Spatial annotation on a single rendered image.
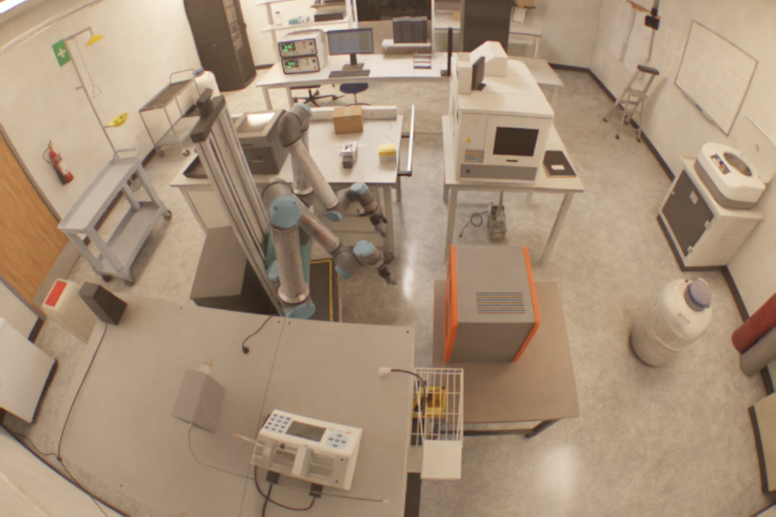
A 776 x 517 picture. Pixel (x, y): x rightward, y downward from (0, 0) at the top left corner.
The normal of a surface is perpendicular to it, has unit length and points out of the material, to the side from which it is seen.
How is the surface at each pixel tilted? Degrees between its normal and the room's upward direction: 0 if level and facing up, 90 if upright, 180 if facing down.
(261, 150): 90
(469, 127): 90
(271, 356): 0
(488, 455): 0
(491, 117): 90
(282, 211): 83
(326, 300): 0
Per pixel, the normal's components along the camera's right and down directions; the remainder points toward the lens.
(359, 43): -0.09, 0.68
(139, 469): -0.06, -0.69
